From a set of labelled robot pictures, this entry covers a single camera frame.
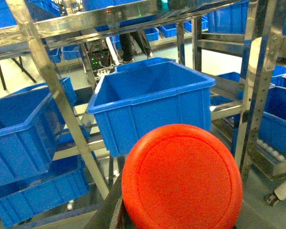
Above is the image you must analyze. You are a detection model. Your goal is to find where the red round button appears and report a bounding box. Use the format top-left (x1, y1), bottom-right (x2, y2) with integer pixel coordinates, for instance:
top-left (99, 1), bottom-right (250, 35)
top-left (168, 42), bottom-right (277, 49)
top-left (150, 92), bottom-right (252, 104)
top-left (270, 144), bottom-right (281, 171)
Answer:
top-left (122, 124), bottom-right (243, 229)

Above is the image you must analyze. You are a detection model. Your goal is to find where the blue bin centre shelf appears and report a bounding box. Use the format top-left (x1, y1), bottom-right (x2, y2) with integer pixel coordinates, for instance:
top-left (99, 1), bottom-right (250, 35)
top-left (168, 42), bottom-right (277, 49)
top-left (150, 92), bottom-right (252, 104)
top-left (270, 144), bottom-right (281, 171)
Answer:
top-left (88, 62), bottom-right (215, 157)

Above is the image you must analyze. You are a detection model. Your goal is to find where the blue bin shelf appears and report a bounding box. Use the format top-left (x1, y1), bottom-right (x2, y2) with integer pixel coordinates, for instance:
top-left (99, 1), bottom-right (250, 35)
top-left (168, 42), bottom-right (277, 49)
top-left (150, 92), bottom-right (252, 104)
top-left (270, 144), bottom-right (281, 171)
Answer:
top-left (258, 86), bottom-right (286, 154)
top-left (0, 88), bottom-right (65, 186)
top-left (88, 62), bottom-right (215, 157)

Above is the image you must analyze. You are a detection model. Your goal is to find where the blue bin left shelf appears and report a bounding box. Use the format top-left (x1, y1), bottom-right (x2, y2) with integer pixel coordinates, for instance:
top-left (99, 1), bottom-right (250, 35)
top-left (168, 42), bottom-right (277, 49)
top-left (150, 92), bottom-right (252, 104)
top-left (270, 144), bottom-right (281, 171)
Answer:
top-left (0, 88), bottom-right (65, 186)

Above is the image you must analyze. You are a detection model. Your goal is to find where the blue bin right shelf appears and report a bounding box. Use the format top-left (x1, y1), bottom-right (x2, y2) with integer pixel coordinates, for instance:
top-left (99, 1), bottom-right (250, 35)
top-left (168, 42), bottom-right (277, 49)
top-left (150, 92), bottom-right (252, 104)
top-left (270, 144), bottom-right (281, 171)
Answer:
top-left (258, 86), bottom-right (286, 154)

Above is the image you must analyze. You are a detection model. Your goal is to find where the stainless steel roller shelf rack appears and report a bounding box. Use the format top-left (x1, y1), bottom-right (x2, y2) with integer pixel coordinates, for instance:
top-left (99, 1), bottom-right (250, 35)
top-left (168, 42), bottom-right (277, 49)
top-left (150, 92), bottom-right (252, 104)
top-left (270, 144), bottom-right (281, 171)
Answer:
top-left (0, 0), bottom-right (286, 229)

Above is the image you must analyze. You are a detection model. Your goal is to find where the person in green shirt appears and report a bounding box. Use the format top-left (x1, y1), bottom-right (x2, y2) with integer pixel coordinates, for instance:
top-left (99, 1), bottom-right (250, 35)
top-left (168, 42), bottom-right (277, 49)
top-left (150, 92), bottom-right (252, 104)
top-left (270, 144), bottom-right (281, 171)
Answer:
top-left (119, 30), bottom-right (154, 63)

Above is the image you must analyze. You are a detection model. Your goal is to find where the blue bin lower left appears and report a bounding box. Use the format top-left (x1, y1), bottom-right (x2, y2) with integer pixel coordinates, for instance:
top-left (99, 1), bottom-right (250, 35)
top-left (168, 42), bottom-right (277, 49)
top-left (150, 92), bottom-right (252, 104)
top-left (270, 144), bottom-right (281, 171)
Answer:
top-left (0, 155), bottom-right (89, 228)

